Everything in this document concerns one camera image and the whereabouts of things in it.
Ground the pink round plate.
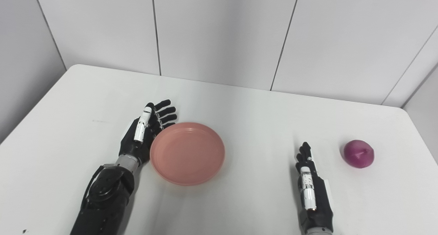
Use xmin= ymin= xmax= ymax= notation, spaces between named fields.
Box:
xmin=150 ymin=122 xmax=226 ymax=186

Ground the purple red onion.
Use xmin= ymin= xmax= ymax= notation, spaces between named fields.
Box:
xmin=343 ymin=140 xmax=375 ymax=169

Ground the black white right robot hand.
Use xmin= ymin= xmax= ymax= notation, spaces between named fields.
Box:
xmin=295 ymin=142 xmax=334 ymax=234

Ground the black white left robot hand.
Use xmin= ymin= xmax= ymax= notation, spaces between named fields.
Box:
xmin=119 ymin=99 xmax=178 ymax=167

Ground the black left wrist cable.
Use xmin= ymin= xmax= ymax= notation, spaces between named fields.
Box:
xmin=80 ymin=163 xmax=115 ymax=211

